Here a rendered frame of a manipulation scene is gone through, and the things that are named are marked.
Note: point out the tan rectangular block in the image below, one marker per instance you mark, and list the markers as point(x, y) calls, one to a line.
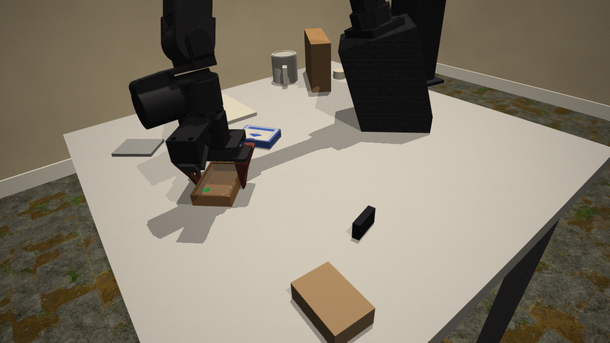
point(333, 305)

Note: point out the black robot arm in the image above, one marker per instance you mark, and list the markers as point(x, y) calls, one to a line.
point(188, 40)

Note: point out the beige flat square board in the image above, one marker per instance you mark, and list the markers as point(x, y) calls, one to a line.
point(235, 110)

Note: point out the wooden ball-in-hole puzzle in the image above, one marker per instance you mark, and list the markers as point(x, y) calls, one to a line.
point(218, 186)

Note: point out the tan rectangular box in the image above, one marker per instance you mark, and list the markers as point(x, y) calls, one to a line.
point(318, 60)

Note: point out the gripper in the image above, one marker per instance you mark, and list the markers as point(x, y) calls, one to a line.
point(240, 155)

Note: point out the grey mug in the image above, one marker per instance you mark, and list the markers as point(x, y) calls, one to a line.
point(288, 60)

